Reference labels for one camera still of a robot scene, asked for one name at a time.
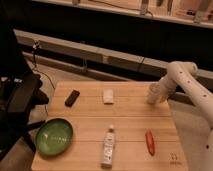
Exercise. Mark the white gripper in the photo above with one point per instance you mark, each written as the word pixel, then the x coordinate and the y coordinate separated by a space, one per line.
pixel 166 87

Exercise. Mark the white ceramic cup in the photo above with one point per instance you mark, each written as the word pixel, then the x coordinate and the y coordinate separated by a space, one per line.
pixel 153 93

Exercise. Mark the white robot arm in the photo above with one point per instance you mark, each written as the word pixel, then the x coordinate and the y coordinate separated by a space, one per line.
pixel 182 74

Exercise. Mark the red carrot toy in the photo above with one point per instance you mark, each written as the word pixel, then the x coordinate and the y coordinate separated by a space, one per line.
pixel 150 142

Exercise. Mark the white rectangular block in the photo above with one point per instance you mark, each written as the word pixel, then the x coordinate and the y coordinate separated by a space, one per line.
pixel 108 96

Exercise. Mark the black rectangular block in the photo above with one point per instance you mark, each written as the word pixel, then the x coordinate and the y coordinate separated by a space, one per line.
pixel 72 98

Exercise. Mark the green bowl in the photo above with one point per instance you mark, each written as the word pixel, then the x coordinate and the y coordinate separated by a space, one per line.
pixel 54 137

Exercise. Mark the black office chair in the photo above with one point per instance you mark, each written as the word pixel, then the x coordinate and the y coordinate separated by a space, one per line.
pixel 19 90

